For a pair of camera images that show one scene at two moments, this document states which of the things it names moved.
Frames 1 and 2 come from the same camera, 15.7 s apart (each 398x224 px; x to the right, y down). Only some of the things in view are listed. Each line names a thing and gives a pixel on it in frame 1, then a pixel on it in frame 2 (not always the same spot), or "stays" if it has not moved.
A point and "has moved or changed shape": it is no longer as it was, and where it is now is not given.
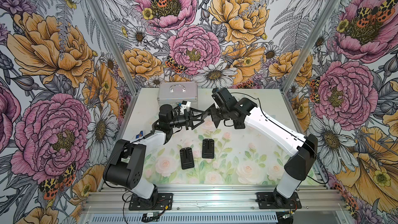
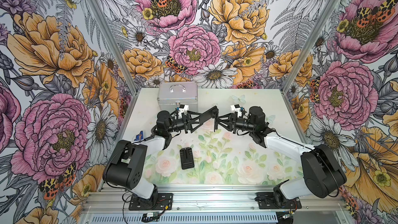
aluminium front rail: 119,200 stays
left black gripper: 187,119 stays
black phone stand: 186,158 stays
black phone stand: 208,148 has moved or changed shape
